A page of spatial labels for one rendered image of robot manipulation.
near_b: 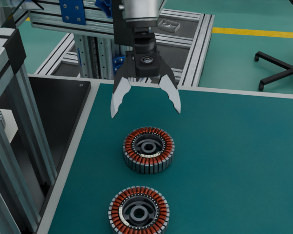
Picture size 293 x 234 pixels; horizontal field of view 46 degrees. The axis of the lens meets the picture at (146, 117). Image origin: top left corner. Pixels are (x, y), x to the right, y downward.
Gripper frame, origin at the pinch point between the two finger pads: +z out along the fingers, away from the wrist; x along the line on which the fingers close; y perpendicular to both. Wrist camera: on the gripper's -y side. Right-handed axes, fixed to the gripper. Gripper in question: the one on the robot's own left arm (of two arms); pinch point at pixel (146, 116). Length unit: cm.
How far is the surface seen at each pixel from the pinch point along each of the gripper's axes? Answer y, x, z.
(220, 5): 221, -82, -32
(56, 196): -6.9, 19.4, 13.5
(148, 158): -4.6, 0.4, 7.8
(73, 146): 4.4, 16.8, 6.9
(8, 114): 10.2, 31.9, -0.3
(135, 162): -4.9, 3.2, 8.2
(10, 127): 6.2, 30.5, 2.0
